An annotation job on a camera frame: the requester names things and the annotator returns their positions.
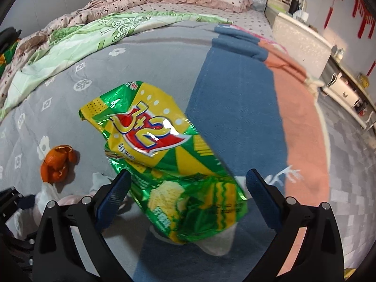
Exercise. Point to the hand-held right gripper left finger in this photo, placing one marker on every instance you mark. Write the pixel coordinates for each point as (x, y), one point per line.
(114, 199)

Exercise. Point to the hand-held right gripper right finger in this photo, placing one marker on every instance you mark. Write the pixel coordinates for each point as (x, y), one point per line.
(263, 199)

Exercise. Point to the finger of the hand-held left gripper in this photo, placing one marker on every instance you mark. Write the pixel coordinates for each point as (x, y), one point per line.
(14, 199)

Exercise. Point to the green yellow snack packet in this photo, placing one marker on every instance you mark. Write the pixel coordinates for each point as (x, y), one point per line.
(164, 164)

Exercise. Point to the pink foam net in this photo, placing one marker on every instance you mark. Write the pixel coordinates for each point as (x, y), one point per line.
(73, 201)

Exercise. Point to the orange peel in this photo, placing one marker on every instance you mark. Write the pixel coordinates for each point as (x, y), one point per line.
(55, 164)

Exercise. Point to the grey blue orange printed blanket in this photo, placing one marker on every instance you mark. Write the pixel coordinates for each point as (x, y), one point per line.
(235, 94)

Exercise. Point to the white coffee table with drawer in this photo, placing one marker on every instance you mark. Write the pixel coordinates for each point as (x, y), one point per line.
(346, 88)

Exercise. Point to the yellow container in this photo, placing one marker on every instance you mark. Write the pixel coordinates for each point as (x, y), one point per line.
(363, 80)

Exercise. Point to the small white jar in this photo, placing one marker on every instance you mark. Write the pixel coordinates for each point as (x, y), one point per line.
(340, 54)

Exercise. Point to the white nightstand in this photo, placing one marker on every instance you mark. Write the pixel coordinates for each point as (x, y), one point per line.
(299, 38)

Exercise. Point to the green floral quilt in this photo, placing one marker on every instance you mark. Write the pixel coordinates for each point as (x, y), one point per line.
(88, 35)

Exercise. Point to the white tissue pack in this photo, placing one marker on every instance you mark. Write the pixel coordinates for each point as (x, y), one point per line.
(301, 15)

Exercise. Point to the pink polka dot ruffled quilt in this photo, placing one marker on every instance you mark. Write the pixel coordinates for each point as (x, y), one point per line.
(88, 8)

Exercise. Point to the black thermos bottle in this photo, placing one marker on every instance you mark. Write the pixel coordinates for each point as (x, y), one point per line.
(294, 4)

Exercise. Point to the large red tasselled wall hanging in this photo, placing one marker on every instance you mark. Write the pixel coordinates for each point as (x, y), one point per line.
(364, 14)

